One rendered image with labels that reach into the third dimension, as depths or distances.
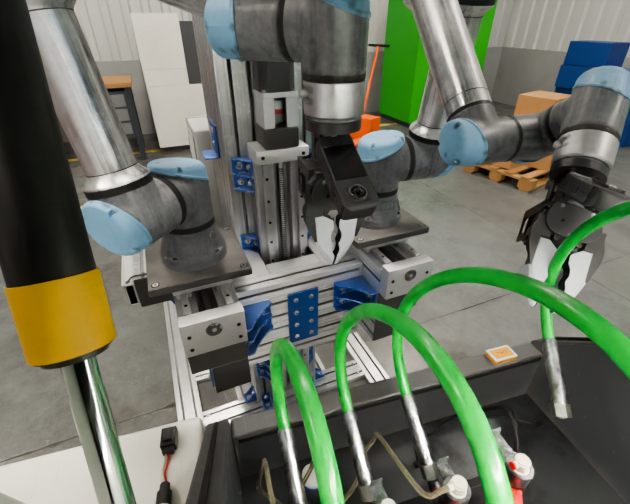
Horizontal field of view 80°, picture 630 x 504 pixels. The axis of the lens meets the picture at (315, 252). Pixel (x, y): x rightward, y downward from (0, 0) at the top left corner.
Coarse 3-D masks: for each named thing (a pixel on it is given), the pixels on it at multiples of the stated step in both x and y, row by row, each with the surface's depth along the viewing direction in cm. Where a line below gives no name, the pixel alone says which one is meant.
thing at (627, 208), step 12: (624, 204) 36; (600, 216) 40; (612, 216) 38; (624, 216) 37; (576, 228) 44; (588, 228) 42; (564, 240) 46; (576, 240) 44; (564, 252) 46; (552, 264) 48; (552, 276) 49; (540, 312) 50; (552, 324) 50; (552, 336) 49
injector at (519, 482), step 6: (510, 456) 42; (504, 462) 42; (510, 468) 41; (510, 474) 41; (516, 474) 40; (528, 474) 41; (510, 480) 41; (516, 480) 40; (522, 480) 40; (528, 480) 40; (516, 486) 41; (522, 486) 41; (522, 492) 42
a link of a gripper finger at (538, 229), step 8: (536, 216) 51; (544, 216) 50; (536, 224) 50; (544, 224) 50; (528, 232) 51; (536, 232) 50; (544, 232) 50; (528, 240) 50; (536, 240) 50; (528, 248) 50; (536, 248) 50; (528, 256) 50
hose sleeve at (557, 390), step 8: (544, 344) 49; (552, 344) 48; (544, 352) 49; (552, 352) 48; (544, 360) 49; (552, 360) 48; (560, 360) 48; (552, 368) 47; (560, 368) 47; (552, 376) 47; (560, 376) 47; (552, 384) 47; (560, 384) 46; (552, 392) 47; (560, 392) 46; (552, 400) 46; (560, 400) 46
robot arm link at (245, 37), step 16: (208, 0) 43; (224, 0) 42; (240, 0) 41; (256, 0) 41; (272, 0) 40; (208, 16) 43; (224, 16) 42; (240, 16) 41; (256, 16) 41; (272, 16) 40; (208, 32) 44; (224, 32) 43; (240, 32) 42; (256, 32) 41; (272, 32) 41; (224, 48) 44; (240, 48) 44; (256, 48) 43; (272, 48) 42
